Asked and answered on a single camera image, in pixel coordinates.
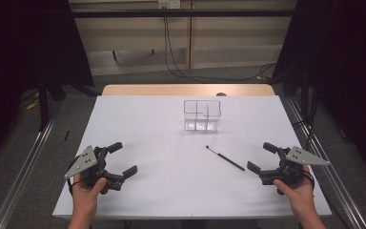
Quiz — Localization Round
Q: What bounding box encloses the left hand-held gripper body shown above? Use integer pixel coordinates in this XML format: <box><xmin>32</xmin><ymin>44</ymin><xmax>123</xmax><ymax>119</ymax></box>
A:
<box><xmin>64</xmin><ymin>145</ymin><xmax>125</xmax><ymax>196</ymax></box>

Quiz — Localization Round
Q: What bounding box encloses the white wall socket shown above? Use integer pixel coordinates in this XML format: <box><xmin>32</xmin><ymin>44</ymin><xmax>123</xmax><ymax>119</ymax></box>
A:
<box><xmin>157</xmin><ymin>0</ymin><xmax>181</xmax><ymax>10</ymax></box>

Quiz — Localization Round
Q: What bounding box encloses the black curtain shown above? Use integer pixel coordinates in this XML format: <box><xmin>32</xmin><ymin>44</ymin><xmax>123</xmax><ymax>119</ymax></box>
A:
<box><xmin>0</xmin><ymin>0</ymin><xmax>95</xmax><ymax>173</ymax></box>
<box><xmin>271</xmin><ymin>0</ymin><xmax>366</xmax><ymax>184</ymax></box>

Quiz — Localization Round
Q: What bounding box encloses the white table cover sheet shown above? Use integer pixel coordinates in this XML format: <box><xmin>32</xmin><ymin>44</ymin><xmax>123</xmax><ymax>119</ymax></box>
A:
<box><xmin>51</xmin><ymin>94</ymin><xmax>333</xmax><ymax>220</ymax></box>

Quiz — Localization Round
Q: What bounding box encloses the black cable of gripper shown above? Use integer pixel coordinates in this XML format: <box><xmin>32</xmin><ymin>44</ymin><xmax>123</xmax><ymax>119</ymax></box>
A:
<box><xmin>67</xmin><ymin>156</ymin><xmax>84</xmax><ymax>197</ymax></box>
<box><xmin>308</xmin><ymin>171</ymin><xmax>316</xmax><ymax>193</ymax></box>

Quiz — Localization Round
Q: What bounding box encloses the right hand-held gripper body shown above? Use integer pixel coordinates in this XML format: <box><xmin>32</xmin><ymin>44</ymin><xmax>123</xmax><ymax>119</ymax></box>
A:
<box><xmin>259</xmin><ymin>145</ymin><xmax>331</xmax><ymax>196</ymax></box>

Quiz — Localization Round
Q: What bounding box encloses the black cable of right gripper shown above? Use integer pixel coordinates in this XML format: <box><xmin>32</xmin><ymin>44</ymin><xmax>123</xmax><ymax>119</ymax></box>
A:
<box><xmin>308</xmin><ymin>171</ymin><xmax>316</xmax><ymax>193</ymax></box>

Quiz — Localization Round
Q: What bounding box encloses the black horizontal metal bar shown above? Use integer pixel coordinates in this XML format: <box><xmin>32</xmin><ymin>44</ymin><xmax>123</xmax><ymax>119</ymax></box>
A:
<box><xmin>71</xmin><ymin>9</ymin><xmax>298</xmax><ymax>19</ymax></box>

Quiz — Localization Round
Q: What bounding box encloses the black pen with silver tip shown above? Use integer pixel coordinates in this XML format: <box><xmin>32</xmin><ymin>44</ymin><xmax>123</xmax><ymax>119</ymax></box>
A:
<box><xmin>205</xmin><ymin>145</ymin><xmax>246</xmax><ymax>172</ymax></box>

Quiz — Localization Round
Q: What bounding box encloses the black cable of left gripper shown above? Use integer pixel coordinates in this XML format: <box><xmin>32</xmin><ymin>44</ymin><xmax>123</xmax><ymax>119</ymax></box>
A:
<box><xmin>67</xmin><ymin>156</ymin><xmax>84</xmax><ymax>197</ymax></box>

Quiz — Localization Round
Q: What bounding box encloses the black wall cable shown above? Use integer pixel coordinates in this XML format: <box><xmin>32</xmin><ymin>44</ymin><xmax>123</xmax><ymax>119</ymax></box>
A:
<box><xmin>165</xmin><ymin>15</ymin><xmax>277</xmax><ymax>82</ymax></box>
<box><xmin>162</xmin><ymin>8</ymin><xmax>277</xmax><ymax>83</ymax></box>

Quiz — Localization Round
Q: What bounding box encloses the black metal stand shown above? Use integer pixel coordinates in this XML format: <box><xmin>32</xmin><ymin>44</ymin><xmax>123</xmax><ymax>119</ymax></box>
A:
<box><xmin>37</xmin><ymin>75</ymin><xmax>51</xmax><ymax>132</ymax></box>
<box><xmin>299</xmin><ymin>68</ymin><xmax>311</xmax><ymax>123</ymax></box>

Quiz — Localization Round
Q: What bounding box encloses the light wooden table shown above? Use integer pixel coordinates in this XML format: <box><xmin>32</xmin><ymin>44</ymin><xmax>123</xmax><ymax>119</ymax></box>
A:
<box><xmin>101</xmin><ymin>83</ymin><xmax>276</xmax><ymax>97</ymax></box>

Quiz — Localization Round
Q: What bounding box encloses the clear acrylic organizer box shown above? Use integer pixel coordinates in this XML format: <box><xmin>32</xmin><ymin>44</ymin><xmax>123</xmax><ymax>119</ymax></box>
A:
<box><xmin>183</xmin><ymin>99</ymin><xmax>222</xmax><ymax>133</ymax></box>

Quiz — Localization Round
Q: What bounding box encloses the vertical wooden wall strip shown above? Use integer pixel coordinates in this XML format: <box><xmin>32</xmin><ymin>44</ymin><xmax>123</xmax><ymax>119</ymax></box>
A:
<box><xmin>186</xmin><ymin>0</ymin><xmax>193</xmax><ymax>70</ymax></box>

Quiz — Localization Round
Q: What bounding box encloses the person's left hand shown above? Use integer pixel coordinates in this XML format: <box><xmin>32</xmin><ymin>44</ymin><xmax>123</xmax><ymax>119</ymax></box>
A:
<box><xmin>71</xmin><ymin>173</ymin><xmax>108</xmax><ymax>212</ymax></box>

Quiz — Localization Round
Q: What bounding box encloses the person's right hand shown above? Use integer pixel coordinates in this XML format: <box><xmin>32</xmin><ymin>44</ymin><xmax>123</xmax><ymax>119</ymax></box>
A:
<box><xmin>273</xmin><ymin>165</ymin><xmax>316</xmax><ymax>213</ymax></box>

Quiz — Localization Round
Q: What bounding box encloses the aluminium floor rail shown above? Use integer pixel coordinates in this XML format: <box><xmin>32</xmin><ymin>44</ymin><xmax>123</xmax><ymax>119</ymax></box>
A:
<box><xmin>285</xmin><ymin>96</ymin><xmax>366</xmax><ymax>229</ymax></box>
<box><xmin>0</xmin><ymin>104</ymin><xmax>64</xmax><ymax>229</ymax></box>

